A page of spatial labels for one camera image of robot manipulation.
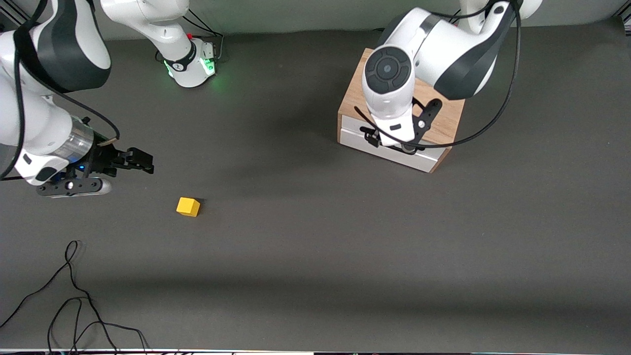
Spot white-fronted wooden drawer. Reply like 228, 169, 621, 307
339, 115, 444, 173

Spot wooden drawer cabinet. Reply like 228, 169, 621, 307
337, 48, 466, 174

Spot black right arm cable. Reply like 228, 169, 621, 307
0, 0, 120, 180

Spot loose black cable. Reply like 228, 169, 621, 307
0, 240, 151, 355

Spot yellow wooden block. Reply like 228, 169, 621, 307
176, 197, 201, 217

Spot black right arm base cables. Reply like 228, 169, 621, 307
180, 9, 225, 65

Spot black metal drawer handle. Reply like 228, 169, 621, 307
360, 127, 425, 155

